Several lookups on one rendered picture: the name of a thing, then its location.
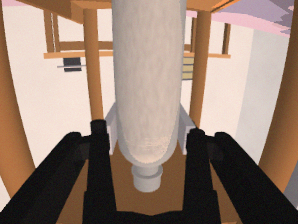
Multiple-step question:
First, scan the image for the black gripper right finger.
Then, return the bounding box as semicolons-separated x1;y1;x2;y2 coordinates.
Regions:
177;103;298;224

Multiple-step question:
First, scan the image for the beige bottle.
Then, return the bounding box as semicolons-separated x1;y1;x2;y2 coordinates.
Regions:
111;0;187;192

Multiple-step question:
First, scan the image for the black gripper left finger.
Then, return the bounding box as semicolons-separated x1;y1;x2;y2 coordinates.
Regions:
0;102;119;224

